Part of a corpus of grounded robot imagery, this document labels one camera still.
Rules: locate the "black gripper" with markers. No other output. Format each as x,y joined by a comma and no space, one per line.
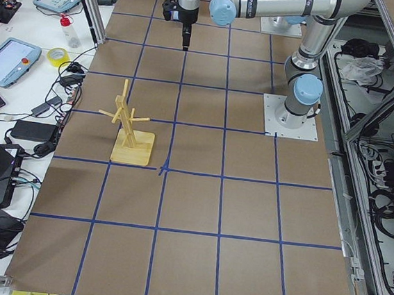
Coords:
187,29

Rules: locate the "wooden cup rack stand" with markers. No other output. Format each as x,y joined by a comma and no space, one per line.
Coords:
131,146

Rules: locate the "clear bottle red cap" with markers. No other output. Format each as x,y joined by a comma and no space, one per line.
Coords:
69,32

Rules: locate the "yellow tape roll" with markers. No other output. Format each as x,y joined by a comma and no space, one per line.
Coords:
58,56

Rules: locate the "blue teach pendant near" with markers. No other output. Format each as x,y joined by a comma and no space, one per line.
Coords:
16,58

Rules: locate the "white crumpled cloth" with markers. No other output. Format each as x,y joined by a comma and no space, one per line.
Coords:
362,70

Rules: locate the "black power adapter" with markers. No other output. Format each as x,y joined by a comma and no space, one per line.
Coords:
33,131

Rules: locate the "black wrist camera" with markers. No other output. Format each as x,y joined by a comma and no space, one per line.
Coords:
170,10

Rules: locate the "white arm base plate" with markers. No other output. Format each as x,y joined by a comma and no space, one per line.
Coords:
291,31
281,123

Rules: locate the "aluminium frame post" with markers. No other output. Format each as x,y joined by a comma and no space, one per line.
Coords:
95,23

